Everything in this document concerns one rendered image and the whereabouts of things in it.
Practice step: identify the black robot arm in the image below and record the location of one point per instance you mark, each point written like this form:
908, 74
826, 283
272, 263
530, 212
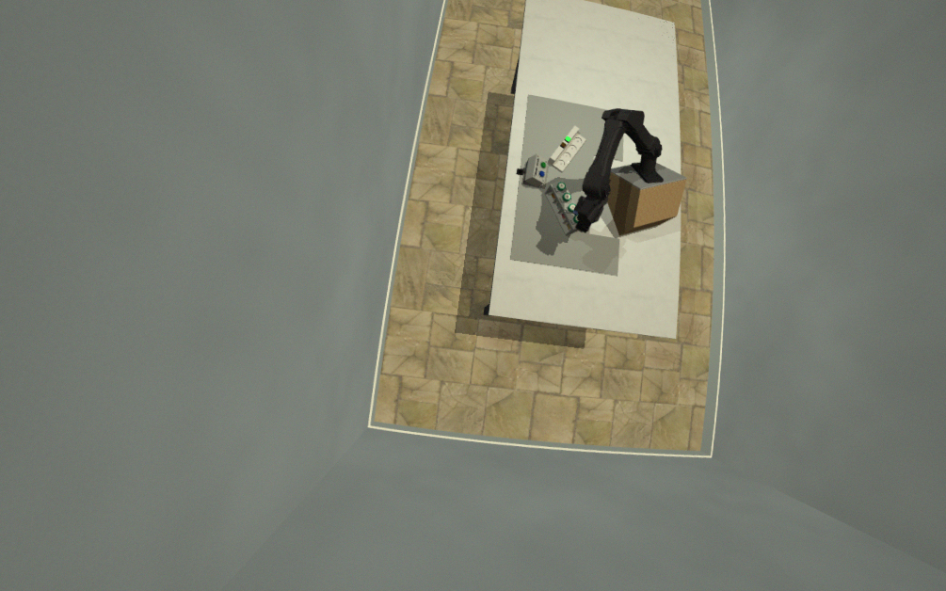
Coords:
596, 183

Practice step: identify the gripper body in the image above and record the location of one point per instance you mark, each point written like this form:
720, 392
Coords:
579, 204

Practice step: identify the grey sloping control panel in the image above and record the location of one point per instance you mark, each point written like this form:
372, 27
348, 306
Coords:
534, 175

